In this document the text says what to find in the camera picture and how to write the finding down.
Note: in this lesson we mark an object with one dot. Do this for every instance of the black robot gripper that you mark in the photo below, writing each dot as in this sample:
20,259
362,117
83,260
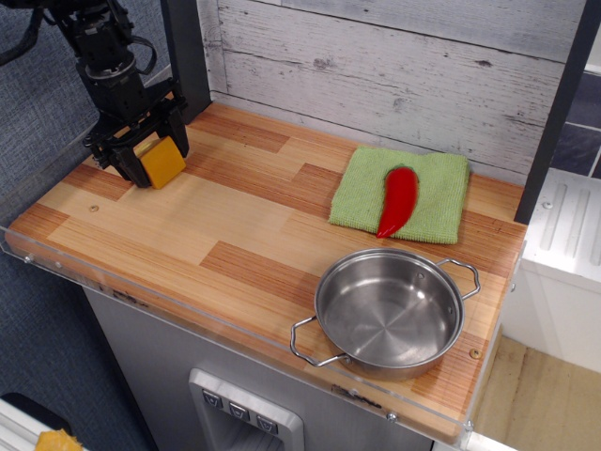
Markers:
129,113

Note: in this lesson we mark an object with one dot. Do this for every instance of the yellow wedge butter dish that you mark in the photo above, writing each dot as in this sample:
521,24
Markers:
161,160

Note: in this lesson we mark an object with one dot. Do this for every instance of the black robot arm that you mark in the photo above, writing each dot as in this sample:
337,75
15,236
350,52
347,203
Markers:
98,32

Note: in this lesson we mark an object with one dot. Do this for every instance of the clear acrylic table guard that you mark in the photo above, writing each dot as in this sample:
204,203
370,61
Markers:
273,332

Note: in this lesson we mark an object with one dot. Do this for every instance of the grey cabinet with dispenser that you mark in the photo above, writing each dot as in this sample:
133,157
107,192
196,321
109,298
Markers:
197,391

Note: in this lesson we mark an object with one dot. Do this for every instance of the red chili pepper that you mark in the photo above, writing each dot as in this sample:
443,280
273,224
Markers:
401,191

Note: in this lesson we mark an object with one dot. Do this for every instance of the stainless steel pot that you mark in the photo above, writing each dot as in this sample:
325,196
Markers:
393,315

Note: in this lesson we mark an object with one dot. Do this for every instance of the green microfiber cloth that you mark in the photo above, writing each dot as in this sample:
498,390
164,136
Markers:
443,182

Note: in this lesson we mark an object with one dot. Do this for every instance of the yellow sponge piece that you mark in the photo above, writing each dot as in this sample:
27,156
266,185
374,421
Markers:
57,440

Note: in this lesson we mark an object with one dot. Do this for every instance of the white ridged side counter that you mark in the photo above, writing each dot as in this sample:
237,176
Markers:
554,301

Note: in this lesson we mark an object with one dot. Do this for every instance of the dark grey right post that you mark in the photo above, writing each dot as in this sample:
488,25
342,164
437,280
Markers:
582,45

